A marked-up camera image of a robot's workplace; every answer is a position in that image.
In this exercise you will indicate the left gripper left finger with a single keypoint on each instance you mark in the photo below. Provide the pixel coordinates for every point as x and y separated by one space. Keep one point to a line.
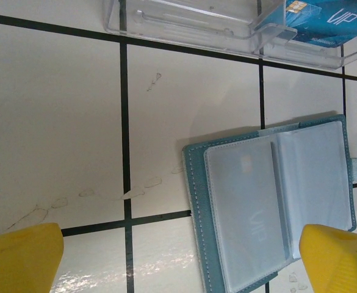
19 259

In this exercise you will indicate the clear acrylic card stand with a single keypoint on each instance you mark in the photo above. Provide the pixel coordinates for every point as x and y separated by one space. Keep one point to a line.
181 30

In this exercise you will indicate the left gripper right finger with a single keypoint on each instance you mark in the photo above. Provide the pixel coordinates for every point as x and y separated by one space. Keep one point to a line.
340 265

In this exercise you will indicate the teal leather card holder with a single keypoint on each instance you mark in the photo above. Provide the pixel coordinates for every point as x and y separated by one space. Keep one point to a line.
198 183

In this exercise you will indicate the blue VIP credit card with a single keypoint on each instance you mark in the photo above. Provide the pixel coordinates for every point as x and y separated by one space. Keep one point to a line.
318 21

